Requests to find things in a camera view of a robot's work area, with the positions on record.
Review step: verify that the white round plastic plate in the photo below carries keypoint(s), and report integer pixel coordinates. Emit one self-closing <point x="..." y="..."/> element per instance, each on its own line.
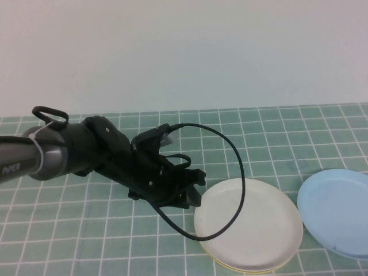
<point x="253" y="227"/>

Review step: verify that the yellow round plastic plate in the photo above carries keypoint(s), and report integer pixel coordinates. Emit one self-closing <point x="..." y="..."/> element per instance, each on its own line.
<point x="230" y="266"/>

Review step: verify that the green white-checked tablecloth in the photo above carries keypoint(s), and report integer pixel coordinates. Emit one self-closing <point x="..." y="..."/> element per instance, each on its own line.
<point x="86" y="224"/>

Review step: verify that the grey and black left arm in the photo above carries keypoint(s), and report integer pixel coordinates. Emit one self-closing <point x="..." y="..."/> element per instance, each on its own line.
<point x="51" y="155"/>

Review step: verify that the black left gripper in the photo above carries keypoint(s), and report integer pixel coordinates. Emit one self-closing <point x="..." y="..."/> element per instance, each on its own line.
<point x="143" y="175"/>

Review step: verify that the light blue round plastic plate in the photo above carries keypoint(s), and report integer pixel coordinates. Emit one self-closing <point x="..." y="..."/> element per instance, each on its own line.
<point x="336" y="212"/>

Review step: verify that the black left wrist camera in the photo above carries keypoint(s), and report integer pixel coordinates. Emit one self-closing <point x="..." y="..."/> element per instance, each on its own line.
<point x="149" y="138"/>

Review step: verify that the white zip tie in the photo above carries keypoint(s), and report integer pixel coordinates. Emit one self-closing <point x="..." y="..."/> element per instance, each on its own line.
<point x="40" y="149"/>

